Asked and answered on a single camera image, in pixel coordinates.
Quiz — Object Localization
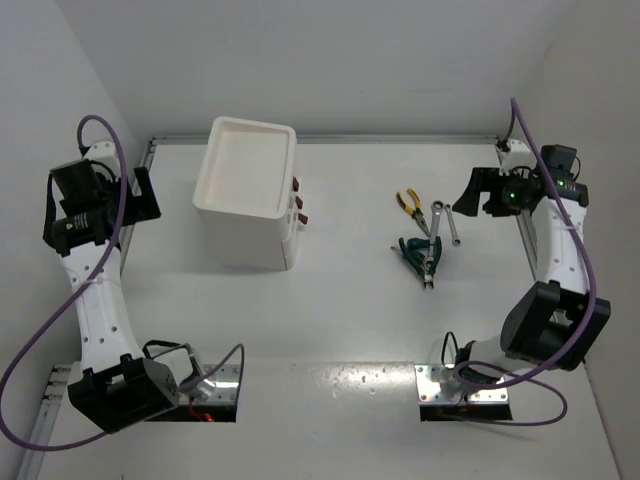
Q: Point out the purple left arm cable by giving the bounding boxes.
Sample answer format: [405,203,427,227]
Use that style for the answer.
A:
[0,115,245,449]

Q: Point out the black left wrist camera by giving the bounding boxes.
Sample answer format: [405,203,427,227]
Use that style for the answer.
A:
[50,159,103,202]

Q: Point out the green handled screwdriver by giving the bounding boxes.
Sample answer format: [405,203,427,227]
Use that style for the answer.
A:
[390,238,426,278]

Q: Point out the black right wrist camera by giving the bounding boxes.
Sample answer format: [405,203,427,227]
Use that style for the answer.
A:
[540,144,589,208]

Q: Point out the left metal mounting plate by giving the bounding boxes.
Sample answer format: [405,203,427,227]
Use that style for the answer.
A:
[183,364,240,407]

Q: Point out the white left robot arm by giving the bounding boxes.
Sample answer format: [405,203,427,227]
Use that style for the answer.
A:
[43,141,202,433]

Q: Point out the green handled cutting pliers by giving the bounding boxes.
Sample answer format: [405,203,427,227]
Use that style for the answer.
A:
[407,237,443,289]

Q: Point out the metal mounting plate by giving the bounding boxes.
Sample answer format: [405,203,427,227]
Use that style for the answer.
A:
[183,364,240,407]
[415,364,509,406]

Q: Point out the yellow handled pliers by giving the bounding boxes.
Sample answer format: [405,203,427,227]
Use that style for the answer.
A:
[395,188,430,237]

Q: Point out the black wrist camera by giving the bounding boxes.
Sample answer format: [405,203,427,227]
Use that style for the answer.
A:
[540,144,589,208]
[50,159,103,202]

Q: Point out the white drawer cabinet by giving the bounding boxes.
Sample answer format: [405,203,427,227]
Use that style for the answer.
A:
[193,116,304,271]

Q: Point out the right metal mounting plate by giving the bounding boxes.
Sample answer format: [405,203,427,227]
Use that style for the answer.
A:
[415,364,509,406]

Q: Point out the small silver wrench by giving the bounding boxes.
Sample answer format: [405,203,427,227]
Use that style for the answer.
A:
[444,204,461,247]

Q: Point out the silver ratchet wrench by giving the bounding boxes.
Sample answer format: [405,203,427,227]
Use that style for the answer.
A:
[430,200,444,252]

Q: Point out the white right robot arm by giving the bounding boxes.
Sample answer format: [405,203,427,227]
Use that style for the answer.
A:
[452,140,611,389]

